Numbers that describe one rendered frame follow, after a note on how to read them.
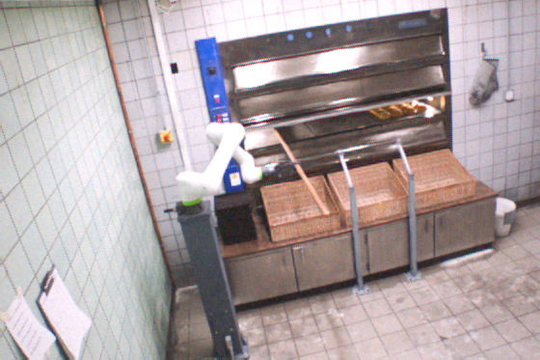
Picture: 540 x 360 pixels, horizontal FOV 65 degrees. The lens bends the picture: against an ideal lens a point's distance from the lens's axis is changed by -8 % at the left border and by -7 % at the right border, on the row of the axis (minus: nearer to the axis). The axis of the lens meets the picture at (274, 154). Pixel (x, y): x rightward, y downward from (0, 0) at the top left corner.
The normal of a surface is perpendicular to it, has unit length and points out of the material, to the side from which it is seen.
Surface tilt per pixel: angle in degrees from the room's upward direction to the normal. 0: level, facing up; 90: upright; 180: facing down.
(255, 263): 90
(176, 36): 90
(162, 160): 90
